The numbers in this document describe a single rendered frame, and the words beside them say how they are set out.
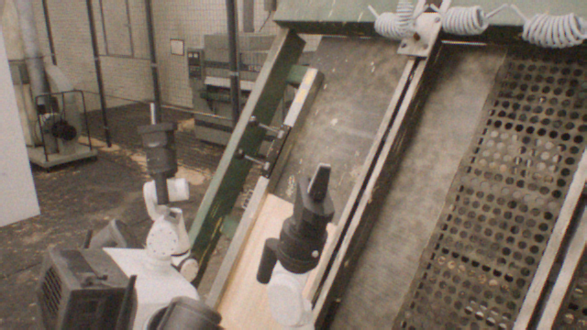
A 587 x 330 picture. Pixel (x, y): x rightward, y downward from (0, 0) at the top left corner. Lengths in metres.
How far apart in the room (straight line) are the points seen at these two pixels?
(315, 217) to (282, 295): 0.19
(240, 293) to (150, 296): 0.60
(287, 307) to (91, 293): 0.37
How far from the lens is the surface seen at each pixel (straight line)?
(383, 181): 1.20
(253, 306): 1.45
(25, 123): 6.97
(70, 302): 0.92
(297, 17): 1.66
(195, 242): 1.71
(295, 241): 0.78
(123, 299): 0.95
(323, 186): 0.75
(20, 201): 4.97
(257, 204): 1.49
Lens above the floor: 1.89
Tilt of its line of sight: 20 degrees down
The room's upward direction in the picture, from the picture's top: straight up
